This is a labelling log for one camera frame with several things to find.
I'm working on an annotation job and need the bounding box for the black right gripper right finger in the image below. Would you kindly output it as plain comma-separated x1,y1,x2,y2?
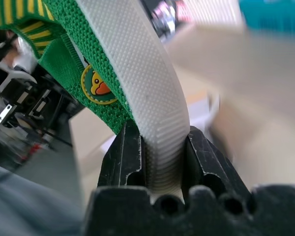
181,125,252,198

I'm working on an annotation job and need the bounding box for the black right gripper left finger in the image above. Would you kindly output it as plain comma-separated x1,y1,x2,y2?
97,120,148,189

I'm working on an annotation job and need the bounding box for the green knit shoe white sole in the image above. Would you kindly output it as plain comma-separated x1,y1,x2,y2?
0,0,190,205

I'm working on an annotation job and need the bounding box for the silver robot body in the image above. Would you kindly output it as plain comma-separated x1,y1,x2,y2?
0,119,88,236

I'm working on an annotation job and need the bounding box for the teal box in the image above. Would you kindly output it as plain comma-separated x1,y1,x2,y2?
237,0,295,33

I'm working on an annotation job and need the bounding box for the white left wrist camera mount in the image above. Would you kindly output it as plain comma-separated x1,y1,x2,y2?
0,60,37,118

